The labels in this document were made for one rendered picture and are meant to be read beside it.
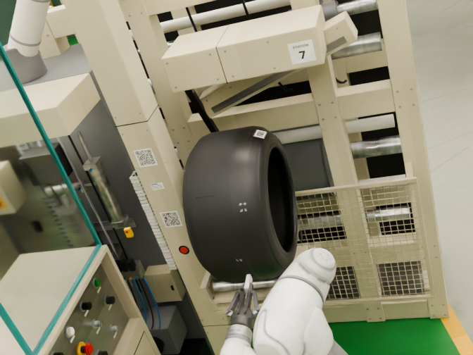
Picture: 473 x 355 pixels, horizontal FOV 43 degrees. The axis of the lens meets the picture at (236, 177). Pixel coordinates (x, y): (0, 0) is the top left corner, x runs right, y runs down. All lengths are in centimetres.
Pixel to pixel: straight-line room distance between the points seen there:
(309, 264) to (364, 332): 191
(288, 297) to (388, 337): 193
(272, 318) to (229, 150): 90
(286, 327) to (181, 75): 125
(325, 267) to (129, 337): 115
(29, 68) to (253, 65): 94
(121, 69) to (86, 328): 93
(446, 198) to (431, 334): 119
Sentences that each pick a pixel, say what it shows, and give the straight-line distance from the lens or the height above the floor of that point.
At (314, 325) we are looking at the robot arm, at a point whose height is 143.
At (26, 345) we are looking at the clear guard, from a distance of 198.
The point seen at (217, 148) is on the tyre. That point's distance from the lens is 220.
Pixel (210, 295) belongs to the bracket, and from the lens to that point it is 249.
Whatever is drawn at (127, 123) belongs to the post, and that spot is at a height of 166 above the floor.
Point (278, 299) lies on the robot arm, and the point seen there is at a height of 149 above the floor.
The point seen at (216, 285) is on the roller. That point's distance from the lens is 249.
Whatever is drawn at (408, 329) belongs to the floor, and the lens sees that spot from 338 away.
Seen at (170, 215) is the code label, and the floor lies 124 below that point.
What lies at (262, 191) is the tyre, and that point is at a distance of 211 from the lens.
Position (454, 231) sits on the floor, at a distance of 394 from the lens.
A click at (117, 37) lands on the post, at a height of 197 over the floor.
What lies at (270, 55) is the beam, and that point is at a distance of 225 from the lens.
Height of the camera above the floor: 246
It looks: 29 degrees down
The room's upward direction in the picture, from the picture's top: 19 degrees counter-clockwise
